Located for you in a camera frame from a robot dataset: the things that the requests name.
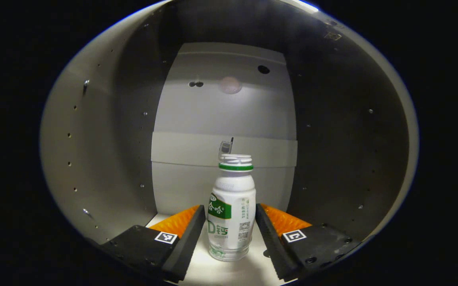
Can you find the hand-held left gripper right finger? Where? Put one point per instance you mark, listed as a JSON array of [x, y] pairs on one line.
[[270, 244]]

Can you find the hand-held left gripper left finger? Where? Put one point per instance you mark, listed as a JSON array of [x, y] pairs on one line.
[[191, 244]]

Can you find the white green-label bottle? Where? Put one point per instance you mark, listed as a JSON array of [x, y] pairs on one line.
[[233, 198]]

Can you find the dark grey cabinet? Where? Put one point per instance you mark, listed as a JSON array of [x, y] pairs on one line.
[[221, 111]]

